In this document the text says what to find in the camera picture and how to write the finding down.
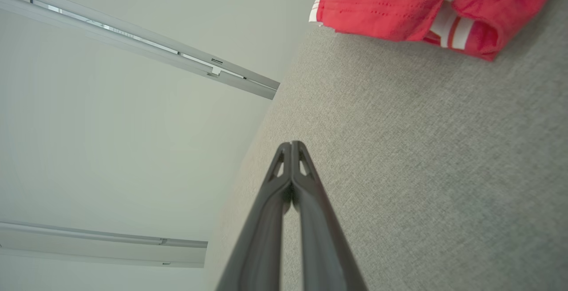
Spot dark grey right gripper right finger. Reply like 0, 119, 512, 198
293, 140, 369, 291

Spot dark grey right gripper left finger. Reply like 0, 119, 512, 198
216, 142, 292, 291

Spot red shorts with white stripes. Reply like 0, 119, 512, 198
309, 0, 564, 62

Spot grey fabric sofa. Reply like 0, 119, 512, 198
204, 0, 568, 291

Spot grey metal frame post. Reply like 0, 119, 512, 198
0, 221, 208, 268
0, 0, 280, 101

